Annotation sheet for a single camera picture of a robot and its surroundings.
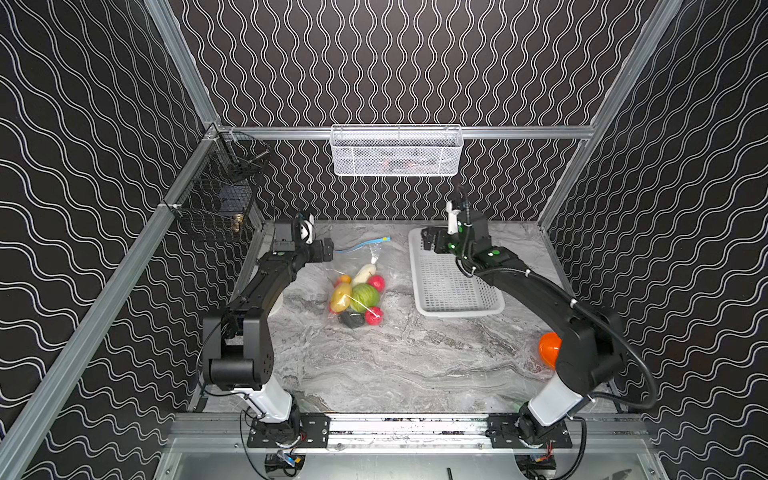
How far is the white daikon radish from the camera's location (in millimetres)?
998

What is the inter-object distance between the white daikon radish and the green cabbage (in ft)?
0.20

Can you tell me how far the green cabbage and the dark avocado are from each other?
0.02m

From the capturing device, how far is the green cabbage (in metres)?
0.90

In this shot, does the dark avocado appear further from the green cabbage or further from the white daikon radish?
the white daikon radish

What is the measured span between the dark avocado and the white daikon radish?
4.8 inches

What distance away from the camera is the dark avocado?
0.90m
